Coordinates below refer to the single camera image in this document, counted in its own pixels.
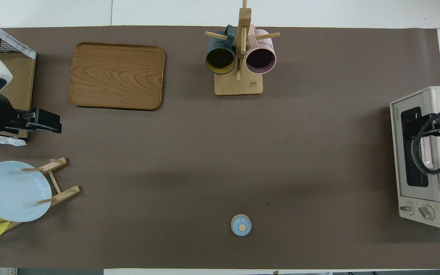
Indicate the light blue plate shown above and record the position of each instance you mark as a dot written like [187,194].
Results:
[13,193]

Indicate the pink mug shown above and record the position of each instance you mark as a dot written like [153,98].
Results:
[260,59]

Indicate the wooden mug tree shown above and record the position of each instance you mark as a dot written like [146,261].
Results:
[239,86]

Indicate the dark blue mug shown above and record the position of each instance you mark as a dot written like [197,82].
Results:
[220,59]

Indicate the toaster oven glass door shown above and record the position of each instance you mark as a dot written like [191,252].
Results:
[395,160]

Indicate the cream oven knob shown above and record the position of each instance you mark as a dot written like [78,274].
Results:
[427,212]
[407,208]

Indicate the brown table mat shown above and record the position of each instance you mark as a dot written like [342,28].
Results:
[166,172]

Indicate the small blue call bell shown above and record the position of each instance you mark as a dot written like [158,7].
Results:
[241,226]

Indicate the wooden plate rack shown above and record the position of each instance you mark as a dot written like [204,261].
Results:
[65,193]

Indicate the wooden step shelf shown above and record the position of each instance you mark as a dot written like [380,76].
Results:
[17,84]

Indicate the wooden serving tray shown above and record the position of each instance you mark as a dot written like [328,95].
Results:
[117,76]

